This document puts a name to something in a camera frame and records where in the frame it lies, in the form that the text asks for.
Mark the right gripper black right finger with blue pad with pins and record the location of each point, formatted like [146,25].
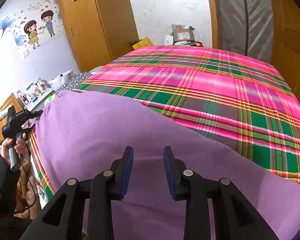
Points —
[213,208]

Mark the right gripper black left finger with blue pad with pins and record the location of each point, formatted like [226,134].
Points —
[62,217]

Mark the purple fleece garment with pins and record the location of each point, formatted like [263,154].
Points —
[80,134]

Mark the person's left hand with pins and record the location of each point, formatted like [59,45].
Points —
[20,148]

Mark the cluttered white bedside table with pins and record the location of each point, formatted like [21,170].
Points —
[33,98]

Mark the white paper shopping bag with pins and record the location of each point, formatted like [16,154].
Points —
[61,79]

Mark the grey dotted pillow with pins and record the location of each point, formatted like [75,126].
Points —
[73,82]

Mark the brown fuzzy blanket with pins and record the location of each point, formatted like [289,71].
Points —
[27,199]

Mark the pink green plaid bedsheet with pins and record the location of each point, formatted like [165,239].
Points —
[218,94]

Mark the wooden wardrobe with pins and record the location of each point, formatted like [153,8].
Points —
[98,31]

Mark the yellow cardboard box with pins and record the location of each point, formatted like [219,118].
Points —
[145,42]

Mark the brown cardboard parcel box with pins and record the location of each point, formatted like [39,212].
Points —
[182,33]

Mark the plastic wrapped mattress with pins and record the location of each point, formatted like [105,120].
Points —
[246,27]

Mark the cartoon couple wall sticker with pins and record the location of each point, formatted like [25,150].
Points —
[33,25]

